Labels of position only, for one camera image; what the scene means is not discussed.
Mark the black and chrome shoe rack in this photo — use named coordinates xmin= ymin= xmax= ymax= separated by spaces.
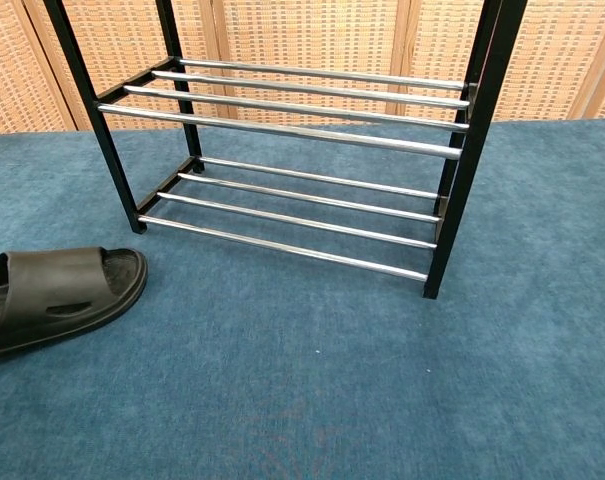
xmin=42 ymin=0 xmax=529 ymax=300

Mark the woven bamboo folding screen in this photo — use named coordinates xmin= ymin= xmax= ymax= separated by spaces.
xmin=0 ymin=0 xmax=605 ymax=137

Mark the blue carpet mat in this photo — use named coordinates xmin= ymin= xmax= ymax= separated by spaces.
xmin=0 ymin=118 xmax=605 ymax=480

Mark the black rubber slipper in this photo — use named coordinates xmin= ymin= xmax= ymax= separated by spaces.
xmin=0 ymin=246 xmax=149 ymax=362

